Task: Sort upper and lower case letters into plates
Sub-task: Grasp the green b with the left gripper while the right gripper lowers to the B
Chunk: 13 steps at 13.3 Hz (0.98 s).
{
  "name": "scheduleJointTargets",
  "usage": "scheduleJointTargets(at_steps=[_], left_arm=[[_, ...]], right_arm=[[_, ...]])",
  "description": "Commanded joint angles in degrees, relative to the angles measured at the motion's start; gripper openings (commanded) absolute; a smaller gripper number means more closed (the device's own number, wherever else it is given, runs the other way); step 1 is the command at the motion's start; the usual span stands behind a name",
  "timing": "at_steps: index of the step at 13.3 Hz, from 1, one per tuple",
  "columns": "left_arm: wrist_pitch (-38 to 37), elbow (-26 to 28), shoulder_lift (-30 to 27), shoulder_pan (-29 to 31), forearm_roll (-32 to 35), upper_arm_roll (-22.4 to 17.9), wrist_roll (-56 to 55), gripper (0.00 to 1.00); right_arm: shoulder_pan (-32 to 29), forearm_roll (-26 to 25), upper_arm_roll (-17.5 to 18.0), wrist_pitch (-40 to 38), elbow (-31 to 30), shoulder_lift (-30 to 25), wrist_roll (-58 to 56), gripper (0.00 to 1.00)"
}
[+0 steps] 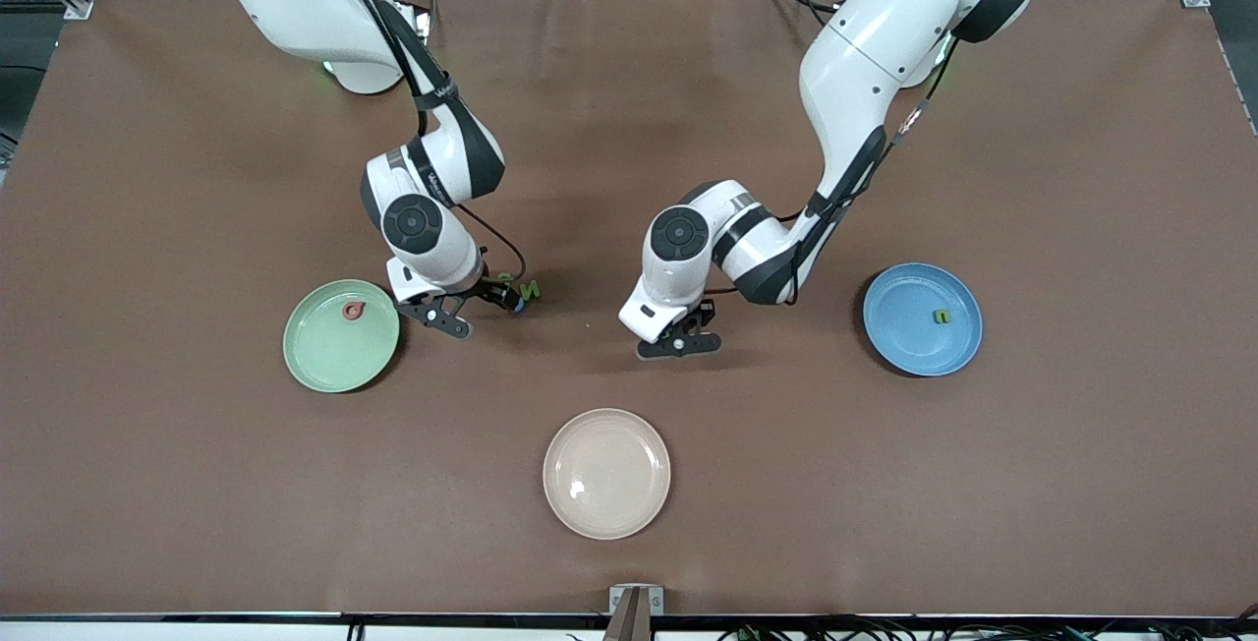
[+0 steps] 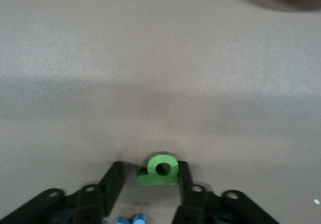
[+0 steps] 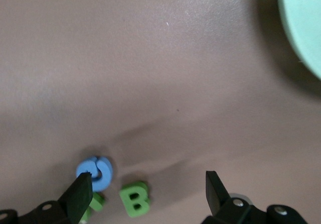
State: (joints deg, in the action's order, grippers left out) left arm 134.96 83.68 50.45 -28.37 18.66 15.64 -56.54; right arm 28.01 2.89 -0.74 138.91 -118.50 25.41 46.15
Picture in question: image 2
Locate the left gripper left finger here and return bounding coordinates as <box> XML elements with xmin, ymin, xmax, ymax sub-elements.
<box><xmin>0</xmin><ymin>161</ymin><xmax>124</xmax><ymax>224</ymax></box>

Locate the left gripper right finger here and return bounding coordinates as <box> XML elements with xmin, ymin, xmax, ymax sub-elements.
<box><xmin>172</xmin><ymin>161</ymin><xmax>279</xmax><ymax>224</ymax></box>

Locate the green lowercase b block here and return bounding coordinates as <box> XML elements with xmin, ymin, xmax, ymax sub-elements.
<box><xmin>136</xmin><ymin>151</ymin><xmax>180</xmax><ymax>186</ymax></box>

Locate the brown table mat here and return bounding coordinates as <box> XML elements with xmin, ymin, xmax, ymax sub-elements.
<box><xmin>0</xmin><ymin>0</ymin><xmax>321</xmax><ymax>224</ymax></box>

